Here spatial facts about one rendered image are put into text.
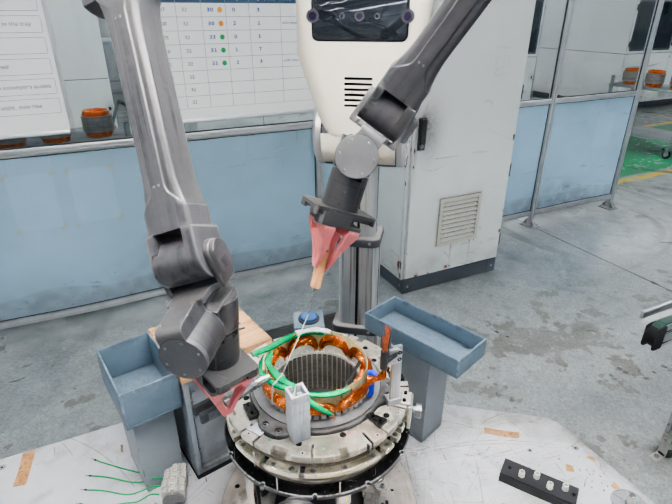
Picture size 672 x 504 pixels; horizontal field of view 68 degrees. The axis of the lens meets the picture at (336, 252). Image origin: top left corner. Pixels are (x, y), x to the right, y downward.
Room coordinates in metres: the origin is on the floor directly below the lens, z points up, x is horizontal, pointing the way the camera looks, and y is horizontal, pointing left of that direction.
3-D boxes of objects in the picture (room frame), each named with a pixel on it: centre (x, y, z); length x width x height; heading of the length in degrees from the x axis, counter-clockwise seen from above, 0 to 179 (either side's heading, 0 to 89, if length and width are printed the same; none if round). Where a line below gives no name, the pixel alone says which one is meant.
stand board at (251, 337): (0.88, 0.27, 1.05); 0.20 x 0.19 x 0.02; 127
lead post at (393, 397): (0.64, -0.09, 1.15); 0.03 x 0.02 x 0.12; 110
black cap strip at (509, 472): (0.73, -0.42, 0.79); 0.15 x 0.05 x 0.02; 59
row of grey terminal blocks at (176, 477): (0.72, 0.33, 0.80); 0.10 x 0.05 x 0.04; 10
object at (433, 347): (0.91, -0.19, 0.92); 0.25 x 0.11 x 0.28; 45
